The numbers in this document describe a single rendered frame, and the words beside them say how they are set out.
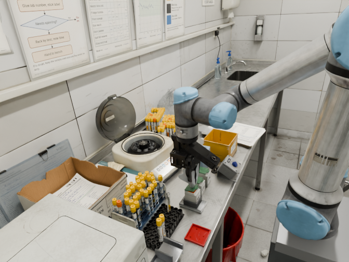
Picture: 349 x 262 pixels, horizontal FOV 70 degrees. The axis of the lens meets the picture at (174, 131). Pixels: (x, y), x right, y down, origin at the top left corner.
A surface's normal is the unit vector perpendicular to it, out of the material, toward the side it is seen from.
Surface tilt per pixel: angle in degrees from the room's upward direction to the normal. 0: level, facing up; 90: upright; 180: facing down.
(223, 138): 90
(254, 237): 0
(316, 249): 1
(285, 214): 99
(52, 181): 87
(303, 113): 90
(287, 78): 107
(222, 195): 0
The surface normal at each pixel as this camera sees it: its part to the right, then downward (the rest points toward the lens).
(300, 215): -0.63, 0.51
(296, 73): -0.43, 0.67
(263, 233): -0.06, -0.89
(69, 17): 0.87, 0.22
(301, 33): -0.46, 0.43
